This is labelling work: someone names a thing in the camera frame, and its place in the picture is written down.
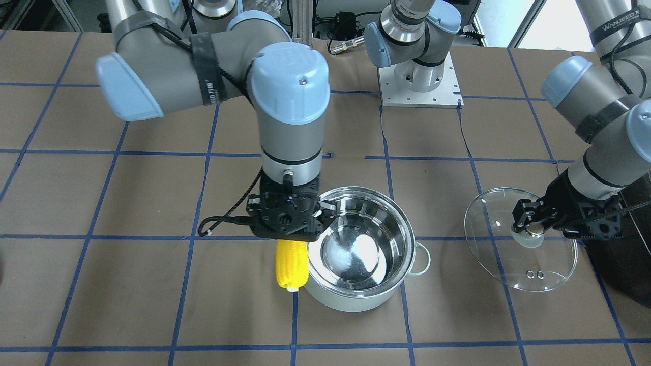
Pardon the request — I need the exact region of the aluminium frame post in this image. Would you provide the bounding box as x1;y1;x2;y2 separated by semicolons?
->
288;0;315;46

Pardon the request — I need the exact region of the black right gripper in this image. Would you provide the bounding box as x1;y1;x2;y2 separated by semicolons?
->
246;173;339;242

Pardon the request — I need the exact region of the silver cable connector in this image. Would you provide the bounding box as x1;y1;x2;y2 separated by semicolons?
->
328;36;365;55

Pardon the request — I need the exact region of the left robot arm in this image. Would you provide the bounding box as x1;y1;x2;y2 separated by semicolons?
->
364;1;649;247

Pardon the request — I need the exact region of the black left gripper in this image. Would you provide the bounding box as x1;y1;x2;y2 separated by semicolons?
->
511;170;622;240

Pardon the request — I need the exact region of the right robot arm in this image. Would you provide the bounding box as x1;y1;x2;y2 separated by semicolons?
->
96;1;336;242

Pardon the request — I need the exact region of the yellow corn cob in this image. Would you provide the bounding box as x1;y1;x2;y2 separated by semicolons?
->
275;239;309;292

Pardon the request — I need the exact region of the glass pot lid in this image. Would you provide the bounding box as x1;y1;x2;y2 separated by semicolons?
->
463;187;578;292

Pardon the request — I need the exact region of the black rice cooker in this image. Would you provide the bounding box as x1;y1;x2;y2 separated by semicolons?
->
585;205;650;307

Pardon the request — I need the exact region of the white electric cooking pot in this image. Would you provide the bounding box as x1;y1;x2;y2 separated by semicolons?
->
305;186;432;312

